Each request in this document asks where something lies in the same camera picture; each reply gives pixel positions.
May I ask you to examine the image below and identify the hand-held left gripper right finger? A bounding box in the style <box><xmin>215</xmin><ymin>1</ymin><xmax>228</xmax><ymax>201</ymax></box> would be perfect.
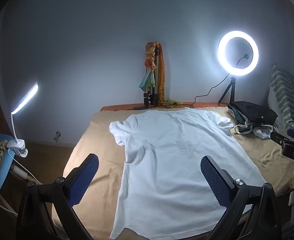
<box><xmin>200</xmin><ymin>155</ymin><xmax>291</xmax><ymax>240</ymax></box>

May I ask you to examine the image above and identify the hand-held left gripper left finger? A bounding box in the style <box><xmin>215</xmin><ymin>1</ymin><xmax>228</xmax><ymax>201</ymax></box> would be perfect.
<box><xmin>16</xmin><ymin>153</ymin><xmax>99</xmax><ymax>240</ymax></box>

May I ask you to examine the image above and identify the white t-shirt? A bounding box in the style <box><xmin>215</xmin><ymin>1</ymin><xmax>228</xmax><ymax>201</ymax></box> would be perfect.
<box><xmin>109</xmin><ymin>107</ymin><xmax>267</xmax><ymax>240</ymax></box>

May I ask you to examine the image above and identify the small white garment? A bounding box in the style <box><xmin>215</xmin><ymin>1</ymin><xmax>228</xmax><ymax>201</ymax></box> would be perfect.
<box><xmin>252</xmin><ymin>126</ymin><xmax>273</xmax><ymax>140</ymax></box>

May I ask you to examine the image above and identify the black bag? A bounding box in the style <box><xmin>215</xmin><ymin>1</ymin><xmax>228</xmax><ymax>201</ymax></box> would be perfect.
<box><xmin>228</xmin><ymin>101</ymin><xmax>278</xmax><ymax>126</ymax></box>

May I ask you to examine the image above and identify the teal patterned garment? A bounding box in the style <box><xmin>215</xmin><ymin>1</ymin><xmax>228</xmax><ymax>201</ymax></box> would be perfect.
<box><xmin>228</xmin><ymin>105</ymin><xmax>253</xmax><ymax>134</ymax></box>

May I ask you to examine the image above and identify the green striped pillow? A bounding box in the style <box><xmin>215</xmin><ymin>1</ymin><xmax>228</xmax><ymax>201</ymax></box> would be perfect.
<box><xmin>267</xmin><ymin>63</ymin><xmax>294</xmax><ymax>140</ymax></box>

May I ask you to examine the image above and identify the beige blanket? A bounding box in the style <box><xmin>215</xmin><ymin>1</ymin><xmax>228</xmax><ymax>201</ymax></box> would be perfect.
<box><xmin>51</xmin><ymin>105</ymin><xmax>294</xmax><ymax>240</ymax></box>

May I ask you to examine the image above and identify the white clip-on lamp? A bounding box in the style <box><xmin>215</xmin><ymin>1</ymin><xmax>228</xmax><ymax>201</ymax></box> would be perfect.
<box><xmin>7</xmin><ymin>82</ymin><xmax>40</xmax><ymax>158</ymax></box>

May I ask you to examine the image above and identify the blue chair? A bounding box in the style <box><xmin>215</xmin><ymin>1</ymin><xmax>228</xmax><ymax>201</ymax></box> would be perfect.
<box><xmin>0</xmin><ymin>124</ymin><xmax>15</xmax><ymax>200</ymax></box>

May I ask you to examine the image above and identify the black phone holder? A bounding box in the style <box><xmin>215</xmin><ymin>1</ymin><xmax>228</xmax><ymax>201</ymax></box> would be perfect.
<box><xmin>237</xmin><ymin>54</ymin><xmax>252</xmax><ymax>68</ymax></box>

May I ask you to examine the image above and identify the folded silver tripod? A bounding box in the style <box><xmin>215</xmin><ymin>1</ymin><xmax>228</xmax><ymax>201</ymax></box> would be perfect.
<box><xmin>143</xmin><ymin>47</ymin><xmax>161</xmax><ymax>107</ymax></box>

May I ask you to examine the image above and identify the colourful patterned cloth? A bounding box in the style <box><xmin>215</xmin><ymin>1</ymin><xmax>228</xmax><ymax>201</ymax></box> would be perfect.
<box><xmin>138</xmin><ymin>41</ymin><xmax>157</xmax><ymax>92</ymax></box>

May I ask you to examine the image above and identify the orange scarf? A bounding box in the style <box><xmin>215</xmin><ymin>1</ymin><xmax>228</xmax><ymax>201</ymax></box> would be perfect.
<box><xmin>154</xmin><ymin>41</ymin><xmax>182</xmax><ymax>107</ymax></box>

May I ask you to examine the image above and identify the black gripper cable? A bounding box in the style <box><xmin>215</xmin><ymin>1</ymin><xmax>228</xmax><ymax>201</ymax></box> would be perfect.
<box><xmin>274</xmin><ymin>162</ymin><xmax>294</xmax><ymax>199</ymax></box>

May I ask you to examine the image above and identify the black ring light tripod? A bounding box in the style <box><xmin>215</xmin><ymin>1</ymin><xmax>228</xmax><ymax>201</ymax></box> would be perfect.
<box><xmin>218</xmin><ymin>76</ymin><xmax>237</xmax><ymax>104</ymax></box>

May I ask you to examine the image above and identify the black ring light cable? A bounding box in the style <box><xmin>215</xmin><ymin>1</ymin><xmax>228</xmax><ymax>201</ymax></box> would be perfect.
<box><xmin>179</xmin><ymin>74</ymin><xmax>231</xmax><ymax>109</ymax></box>

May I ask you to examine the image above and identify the white ring light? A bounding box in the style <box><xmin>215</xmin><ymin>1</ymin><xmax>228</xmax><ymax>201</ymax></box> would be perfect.
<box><xmin>217</xmin><ymin>30</ymin><xmax>259</xmax><ymax>77</ymax></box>

